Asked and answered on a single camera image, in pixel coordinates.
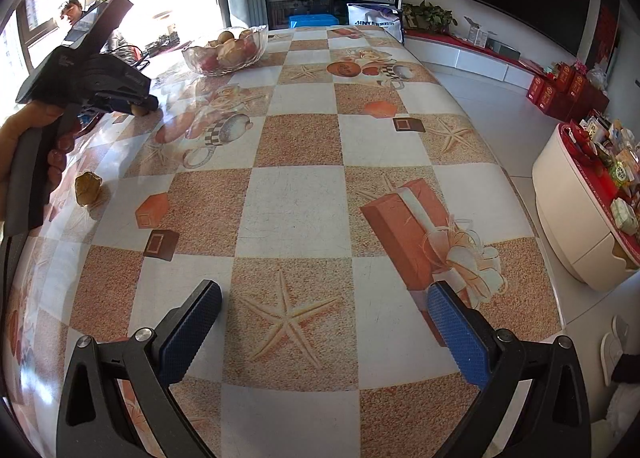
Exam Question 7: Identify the red gift boxes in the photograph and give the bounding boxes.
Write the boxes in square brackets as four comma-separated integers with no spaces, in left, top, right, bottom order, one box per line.
[527,63,608,123]

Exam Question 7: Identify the floral checkered tablecloth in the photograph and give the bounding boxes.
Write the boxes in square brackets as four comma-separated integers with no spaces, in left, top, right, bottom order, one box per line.
[4,27,561,457]

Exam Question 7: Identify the white blue paper bag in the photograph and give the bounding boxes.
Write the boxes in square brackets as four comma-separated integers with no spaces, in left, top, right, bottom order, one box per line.
[347,2,405,43]

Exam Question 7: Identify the green potted plant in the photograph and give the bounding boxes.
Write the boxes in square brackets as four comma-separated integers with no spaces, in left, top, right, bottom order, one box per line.
[401,0,458,34]

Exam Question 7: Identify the blue plastic stool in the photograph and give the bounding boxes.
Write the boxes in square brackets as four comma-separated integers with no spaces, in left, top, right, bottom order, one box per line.
[288,14,340,28]

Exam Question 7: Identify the glass fruit bowl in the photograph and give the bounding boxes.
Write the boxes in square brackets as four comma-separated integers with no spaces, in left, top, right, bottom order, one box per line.
[182,25,268,76]

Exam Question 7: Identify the left hand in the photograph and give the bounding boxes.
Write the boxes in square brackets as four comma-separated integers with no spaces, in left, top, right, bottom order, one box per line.
[1,100,80,236]

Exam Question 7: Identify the person in black jacket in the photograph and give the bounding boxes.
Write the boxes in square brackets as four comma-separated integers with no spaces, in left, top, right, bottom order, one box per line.
[60,0,86,28]

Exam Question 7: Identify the round yellow longan fruit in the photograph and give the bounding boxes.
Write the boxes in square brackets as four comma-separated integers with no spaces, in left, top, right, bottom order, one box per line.
[130,104,154,117]

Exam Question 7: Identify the white low tv bench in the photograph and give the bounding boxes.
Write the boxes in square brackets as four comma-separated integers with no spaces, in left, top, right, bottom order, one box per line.
[405,33,537,89]

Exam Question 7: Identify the white round side cabinet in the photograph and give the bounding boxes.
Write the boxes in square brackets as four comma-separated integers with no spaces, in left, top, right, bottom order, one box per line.
[533,127,639,292]

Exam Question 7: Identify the golden husk fruit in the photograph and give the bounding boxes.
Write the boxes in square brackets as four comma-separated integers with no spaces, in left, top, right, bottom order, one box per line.
[74,172,102,207]

